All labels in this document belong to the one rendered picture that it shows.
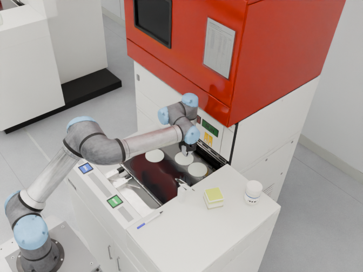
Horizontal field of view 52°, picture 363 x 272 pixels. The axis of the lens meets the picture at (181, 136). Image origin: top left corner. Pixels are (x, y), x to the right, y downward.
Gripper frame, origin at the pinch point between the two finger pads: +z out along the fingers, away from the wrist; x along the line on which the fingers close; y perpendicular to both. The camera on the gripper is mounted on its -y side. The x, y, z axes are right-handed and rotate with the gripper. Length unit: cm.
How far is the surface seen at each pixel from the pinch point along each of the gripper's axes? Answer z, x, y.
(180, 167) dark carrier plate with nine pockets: 9.2, 2.7, 0.6
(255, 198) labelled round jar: -2.4, -26.8, -31.5
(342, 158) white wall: 88, -149, 71
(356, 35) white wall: -16, -133, 94
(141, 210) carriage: 11.3, 24.3, -23.2
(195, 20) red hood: -65, -2, 15
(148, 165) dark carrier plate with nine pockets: 9.3, 19.4, 3.7
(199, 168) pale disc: 9.2, -6.8, -1.0
